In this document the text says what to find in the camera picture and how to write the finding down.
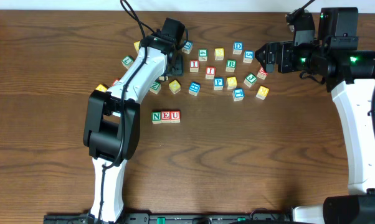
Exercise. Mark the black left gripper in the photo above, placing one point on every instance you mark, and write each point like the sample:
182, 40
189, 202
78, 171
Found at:
177, 68

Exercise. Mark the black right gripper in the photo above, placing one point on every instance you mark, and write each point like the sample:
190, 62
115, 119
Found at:
279, 56

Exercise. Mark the red i block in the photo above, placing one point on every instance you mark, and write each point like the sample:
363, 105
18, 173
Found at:
194, 66
210, 73

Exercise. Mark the red U letter block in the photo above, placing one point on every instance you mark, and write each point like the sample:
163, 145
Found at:
175, 116

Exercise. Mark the red E letter block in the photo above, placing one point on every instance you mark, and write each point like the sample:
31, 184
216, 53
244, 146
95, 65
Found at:
165, 116

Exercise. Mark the green N letter block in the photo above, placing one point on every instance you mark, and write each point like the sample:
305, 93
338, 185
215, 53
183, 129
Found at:
156, 117

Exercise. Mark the green R letter block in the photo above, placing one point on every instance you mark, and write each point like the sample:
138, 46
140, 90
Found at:
163, 78

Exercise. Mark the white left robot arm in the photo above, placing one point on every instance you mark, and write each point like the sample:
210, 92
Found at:
112, 123

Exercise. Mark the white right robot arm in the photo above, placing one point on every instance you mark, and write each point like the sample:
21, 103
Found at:
327, 52

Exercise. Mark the blue 5 number block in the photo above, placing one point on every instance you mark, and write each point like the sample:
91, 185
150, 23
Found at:
248, 56

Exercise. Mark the yellow block beside Z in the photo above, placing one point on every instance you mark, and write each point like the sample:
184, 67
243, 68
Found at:
174, 86

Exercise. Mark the red M letter block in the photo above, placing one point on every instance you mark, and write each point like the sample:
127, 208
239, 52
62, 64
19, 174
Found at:
262, 74

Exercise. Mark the blue L block tilted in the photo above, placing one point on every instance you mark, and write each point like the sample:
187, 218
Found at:
187, 48

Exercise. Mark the blue D block upper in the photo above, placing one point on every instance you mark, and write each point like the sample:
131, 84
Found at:
237, 48

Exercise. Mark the green J letter block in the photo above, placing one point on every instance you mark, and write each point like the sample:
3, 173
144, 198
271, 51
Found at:
250, 80

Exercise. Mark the green Z letter block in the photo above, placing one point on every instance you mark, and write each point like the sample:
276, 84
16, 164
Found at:
155, 87

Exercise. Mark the blue H letter block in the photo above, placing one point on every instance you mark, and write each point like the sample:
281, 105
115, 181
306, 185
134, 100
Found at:
194, 88

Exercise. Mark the green 4 number block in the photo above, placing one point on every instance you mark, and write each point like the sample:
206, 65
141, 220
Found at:
202, 55

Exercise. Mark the green B letter block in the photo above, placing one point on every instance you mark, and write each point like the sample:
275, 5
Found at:
231, 65

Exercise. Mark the yellow K letter block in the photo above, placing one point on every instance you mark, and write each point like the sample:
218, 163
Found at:
262, 92

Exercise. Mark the yellow block beside P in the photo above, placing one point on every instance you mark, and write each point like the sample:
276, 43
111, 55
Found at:
231, 83

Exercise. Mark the yellow block top left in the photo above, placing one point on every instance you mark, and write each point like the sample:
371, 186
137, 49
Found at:
137, 46

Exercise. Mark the yellow block upper middle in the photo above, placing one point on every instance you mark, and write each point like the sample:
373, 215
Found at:
219, 54

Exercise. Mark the blue T letter block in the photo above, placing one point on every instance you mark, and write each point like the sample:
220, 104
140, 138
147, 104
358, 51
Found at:
238, 94

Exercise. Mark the blue P letter block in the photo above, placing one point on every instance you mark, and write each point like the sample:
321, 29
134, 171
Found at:
218, 83

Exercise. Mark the green L letter block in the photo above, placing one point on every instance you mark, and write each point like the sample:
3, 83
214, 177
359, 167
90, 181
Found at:
127, 62

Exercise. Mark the yellow block far left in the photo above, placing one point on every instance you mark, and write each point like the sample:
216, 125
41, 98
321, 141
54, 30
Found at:
102, 88

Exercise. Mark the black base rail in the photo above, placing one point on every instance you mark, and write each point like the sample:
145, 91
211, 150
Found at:
260, 215

